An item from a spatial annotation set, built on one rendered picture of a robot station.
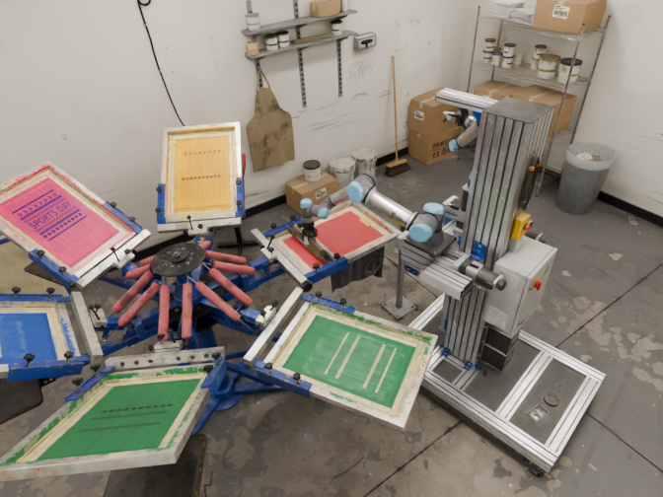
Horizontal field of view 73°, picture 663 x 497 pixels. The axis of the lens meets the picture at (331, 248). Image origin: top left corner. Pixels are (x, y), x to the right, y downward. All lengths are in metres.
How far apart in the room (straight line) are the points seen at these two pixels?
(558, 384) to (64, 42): 4.35
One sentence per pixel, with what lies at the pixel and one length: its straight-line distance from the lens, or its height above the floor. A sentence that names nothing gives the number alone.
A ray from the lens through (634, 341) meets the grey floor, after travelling 4.34.
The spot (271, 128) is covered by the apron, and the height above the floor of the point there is 0.97.
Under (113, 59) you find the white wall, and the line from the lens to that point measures 4.33.
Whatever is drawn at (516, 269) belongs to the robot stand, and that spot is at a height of 1.23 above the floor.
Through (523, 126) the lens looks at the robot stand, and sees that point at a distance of 2.34.
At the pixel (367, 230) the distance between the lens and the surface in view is 3.29.
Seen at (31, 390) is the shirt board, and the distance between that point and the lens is 2.90.
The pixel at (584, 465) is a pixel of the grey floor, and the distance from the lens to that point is 3.52.
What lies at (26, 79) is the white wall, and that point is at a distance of 4.28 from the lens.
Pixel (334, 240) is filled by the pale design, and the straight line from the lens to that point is 3.21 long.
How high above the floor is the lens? 2.90
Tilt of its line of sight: 38 degrees down
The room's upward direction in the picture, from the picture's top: 4 degrees counter-clockwise
